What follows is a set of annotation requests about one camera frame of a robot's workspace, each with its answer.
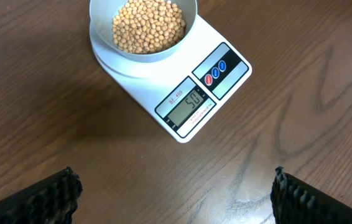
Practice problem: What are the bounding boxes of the white digital kitchen scale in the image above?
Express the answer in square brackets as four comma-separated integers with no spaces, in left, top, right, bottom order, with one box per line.
[90,16,252,143]

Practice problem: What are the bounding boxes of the soybeans in bowl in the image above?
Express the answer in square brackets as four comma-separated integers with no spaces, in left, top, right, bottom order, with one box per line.
[113,0,187,54]

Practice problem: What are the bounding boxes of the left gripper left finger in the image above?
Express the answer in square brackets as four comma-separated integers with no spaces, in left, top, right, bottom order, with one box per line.
[0,167,83,224]

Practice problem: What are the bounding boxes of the white round bowl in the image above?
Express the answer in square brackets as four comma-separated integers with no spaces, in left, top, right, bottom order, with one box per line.
[90,0,198,62]

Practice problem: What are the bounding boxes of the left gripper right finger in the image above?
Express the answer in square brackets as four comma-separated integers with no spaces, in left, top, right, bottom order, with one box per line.
[271,167,352,224]

